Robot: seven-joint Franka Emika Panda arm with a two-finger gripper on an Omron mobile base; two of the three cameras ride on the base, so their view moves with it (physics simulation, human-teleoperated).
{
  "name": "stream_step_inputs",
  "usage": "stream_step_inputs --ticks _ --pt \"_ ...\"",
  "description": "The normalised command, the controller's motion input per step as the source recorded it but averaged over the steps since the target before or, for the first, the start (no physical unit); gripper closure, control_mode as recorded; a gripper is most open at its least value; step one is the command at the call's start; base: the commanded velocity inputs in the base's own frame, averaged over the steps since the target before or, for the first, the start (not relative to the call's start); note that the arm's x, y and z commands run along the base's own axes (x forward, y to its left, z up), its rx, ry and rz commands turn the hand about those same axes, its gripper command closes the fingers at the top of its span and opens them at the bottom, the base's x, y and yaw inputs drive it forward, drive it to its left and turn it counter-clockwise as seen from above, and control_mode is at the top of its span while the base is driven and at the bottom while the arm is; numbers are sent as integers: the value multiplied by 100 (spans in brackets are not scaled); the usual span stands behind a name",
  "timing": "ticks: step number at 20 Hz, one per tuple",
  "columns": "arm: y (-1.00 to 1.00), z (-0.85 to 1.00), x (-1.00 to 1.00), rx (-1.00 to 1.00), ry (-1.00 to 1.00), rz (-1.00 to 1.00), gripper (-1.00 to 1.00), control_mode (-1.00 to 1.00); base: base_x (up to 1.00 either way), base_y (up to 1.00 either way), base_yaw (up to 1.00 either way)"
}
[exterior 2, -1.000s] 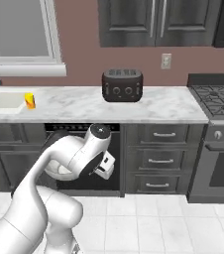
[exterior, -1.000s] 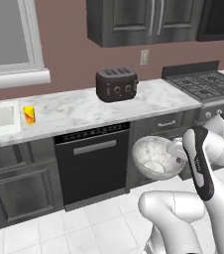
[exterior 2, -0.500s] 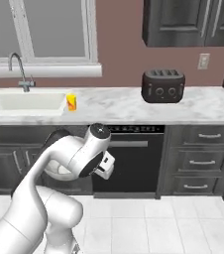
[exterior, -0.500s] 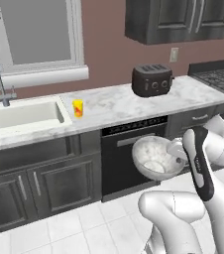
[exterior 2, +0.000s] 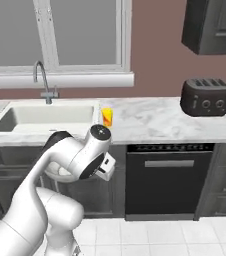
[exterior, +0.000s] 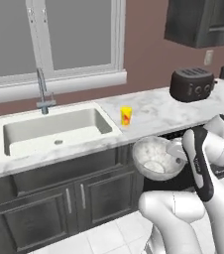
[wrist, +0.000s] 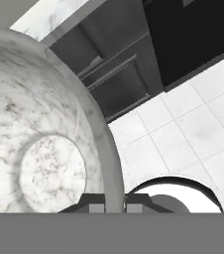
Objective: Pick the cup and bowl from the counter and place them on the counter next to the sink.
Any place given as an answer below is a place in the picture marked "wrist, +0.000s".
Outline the black appliance front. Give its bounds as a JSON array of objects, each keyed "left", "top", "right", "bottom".
[{"left": 143, "top": 0, "right": 224, "bottom": 93}]

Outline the white marble bowl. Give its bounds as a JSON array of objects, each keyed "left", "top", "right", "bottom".
[{"left": 0, "top": 28, "right": 127, "bottom": 214}]

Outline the dark grey drawer front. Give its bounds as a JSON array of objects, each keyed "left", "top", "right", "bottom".
[
  {"left": 49, "top": 0, "right": 152, "bottom": 80},
  {"left": 79, "top": 33, "right": 166, "bottom": 124}
]

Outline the grey bar drawer handle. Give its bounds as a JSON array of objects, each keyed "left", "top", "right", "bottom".
[
  {"left": 86, "top": 54, "right": 139, "bottom": 92},
  {"left": 76, "top": 55, "right": 104, "bottom": 79}
]

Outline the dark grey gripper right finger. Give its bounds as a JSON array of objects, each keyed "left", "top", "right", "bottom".
[{"left": 123, "top": 193, "right": 175, "bottom": 214}]

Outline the white and black round thing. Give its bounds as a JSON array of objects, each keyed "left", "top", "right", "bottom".
[{"left": 129, "top": 176, "right": 224, "bottom": 214}]

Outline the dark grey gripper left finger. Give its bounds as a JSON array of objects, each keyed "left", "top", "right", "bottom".
[{"left": 57, "top": 193, "right": 106, "bottom": 214}]

